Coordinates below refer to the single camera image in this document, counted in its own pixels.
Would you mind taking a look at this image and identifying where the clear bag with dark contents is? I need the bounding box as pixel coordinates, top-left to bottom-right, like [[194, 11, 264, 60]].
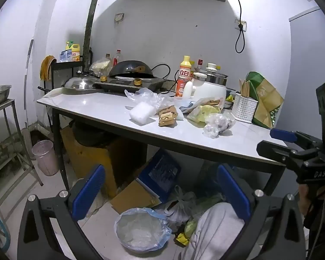
[[203, 113, 237, 139]]

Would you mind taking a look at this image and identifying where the metal sink stand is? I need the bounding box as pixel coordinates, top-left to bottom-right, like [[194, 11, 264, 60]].
[[0, 99, 44, 212]]

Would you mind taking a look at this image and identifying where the black stove power cable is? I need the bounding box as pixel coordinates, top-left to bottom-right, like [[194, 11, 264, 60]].
[[152, 63, 179, 98]]

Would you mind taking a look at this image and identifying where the grey vertical pipe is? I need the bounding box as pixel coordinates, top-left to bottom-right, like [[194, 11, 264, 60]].
[[83, 0, 102, 68]]

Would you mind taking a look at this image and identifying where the white foam packet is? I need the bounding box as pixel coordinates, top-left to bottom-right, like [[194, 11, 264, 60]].
[[129, 101, 157, 126]]

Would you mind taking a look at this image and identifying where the tied white plastic bag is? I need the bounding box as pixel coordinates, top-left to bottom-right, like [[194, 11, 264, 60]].
[[154, 185, 201, 233]]

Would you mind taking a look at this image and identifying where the small white bottle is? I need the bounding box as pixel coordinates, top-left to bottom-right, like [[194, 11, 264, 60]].
[[182, 81, 196, 99]]

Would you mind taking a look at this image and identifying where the yellow detergent jug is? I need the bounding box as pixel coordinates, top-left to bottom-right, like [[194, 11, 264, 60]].
[[70, 43, 81, 62]]

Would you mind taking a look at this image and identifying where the hanging black cable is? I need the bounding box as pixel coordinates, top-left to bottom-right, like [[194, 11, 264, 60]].
[[230, 0, 247, 54]]

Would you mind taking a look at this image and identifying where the bundle of wooden chopsticks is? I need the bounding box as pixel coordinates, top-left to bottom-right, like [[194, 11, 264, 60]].
[[239, 78, 251, 98]]

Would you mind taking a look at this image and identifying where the yellow wrapper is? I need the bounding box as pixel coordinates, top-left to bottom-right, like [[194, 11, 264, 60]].
[[175, 233, 190, 247]]

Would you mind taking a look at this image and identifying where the green and yellow woven bag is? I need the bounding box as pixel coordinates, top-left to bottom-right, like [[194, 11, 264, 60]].
[[245, 71, 284, 129]]

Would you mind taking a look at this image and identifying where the white printed wrapper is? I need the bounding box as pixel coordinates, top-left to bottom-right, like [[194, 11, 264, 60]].
[[179, 97, 223, 113]]

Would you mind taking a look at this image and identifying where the black bag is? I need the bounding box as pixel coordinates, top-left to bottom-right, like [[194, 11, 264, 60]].
[[72, 120, 117, 148]]

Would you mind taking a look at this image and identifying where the pink plastic bin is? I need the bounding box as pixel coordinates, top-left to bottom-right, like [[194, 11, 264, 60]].
[[32, 140, 60, 176]]

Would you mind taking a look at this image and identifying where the white chopstick basket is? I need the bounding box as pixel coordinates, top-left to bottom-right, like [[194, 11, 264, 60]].
[[231, 92, 259, 124]]

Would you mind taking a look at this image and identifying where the steel pot with lid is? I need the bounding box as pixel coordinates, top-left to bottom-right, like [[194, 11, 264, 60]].
[[193, 63, 228, 86]]

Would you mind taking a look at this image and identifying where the thin grey wall pipe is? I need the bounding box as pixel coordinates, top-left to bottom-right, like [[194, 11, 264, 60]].
[[24, 39, 34, 111]]

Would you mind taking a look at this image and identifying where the clear bag of food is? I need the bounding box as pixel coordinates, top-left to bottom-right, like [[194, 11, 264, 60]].
[[89, 59, 111, 77]]

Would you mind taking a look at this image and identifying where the blue printed box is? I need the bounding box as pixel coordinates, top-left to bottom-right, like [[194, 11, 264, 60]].
[[137, 149, 181, 195]]

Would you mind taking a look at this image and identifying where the flat brown cardboard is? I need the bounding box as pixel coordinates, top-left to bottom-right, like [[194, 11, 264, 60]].
[[110, 180, 163, 214]]

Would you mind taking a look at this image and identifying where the clear bottle with red cap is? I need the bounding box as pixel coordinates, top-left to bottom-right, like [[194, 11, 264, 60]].
[[113, 49, 123, 67]]

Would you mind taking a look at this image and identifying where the yellow-green plastic bag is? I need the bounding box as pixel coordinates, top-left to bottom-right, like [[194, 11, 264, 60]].
[[187, 103, 223, 124]]

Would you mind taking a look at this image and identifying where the large brown cardboard box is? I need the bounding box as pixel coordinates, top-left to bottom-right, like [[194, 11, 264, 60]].
[[60, 126, 148, 198]]

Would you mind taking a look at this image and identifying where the orange cloth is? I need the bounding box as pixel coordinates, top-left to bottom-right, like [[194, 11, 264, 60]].
[[40, 55, 57, 82]]

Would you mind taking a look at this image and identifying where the blue hose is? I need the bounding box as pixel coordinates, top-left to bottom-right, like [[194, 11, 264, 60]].
[[0, 200, 11, 247]]

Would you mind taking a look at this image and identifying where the brown food wrapper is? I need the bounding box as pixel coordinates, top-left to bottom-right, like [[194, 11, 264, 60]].
[[158, 106, 178, 127]]

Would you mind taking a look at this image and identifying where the black gas stove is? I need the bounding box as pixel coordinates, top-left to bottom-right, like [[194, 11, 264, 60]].
[[94, 75, 166, 93]]

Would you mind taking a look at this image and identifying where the white top metal table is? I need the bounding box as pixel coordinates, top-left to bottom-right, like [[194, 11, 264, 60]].
[[36, 87, 288, 195]]

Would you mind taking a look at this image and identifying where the person's right hand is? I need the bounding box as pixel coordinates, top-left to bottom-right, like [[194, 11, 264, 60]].
[[299, 183, 315, 216]]

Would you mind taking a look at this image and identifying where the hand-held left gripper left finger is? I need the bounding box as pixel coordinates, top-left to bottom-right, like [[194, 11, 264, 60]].
[[18, 165, 106, 260]]

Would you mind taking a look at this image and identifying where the black wok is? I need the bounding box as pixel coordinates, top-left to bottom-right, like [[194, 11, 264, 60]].
[[108, 60, 154, 78]]

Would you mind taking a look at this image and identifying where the steel wok lid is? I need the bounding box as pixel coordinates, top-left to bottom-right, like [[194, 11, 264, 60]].
[[61, 76, 101, 95]]

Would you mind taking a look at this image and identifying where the black metal rack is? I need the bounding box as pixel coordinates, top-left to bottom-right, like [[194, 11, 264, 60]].
[[38, 47, 94, 95]]

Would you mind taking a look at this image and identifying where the white electric cooker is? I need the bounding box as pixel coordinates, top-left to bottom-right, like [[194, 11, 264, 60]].
[[192, 79, 227, 106]]

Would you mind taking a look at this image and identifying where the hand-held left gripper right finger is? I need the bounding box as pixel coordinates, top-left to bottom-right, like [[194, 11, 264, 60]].
[[217, 164, 308, 260]]

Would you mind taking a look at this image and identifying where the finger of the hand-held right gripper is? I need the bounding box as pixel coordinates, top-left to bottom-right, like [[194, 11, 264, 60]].
[[256, 140, 317, 168], [269, 128, 325, 152]]

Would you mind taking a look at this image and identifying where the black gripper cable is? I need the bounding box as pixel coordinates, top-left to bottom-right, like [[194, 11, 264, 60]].
[[307, 192, 325, 252]]

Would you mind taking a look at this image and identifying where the crumpled clear plastic bag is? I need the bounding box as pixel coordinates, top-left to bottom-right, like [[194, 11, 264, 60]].
[[124, 87, 174, 111]]

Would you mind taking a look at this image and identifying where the napa cabbage in bag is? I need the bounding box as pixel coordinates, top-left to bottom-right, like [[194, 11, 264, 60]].
[[183, 192, 228, 239]]

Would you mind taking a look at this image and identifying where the bin with blue liner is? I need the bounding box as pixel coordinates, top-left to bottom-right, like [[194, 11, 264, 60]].
[[114, 207, 172, 252]]

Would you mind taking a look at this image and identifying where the orange dish soap bottle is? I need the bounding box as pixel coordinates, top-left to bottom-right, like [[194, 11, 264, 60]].
[[175, 56, 193, 98]]

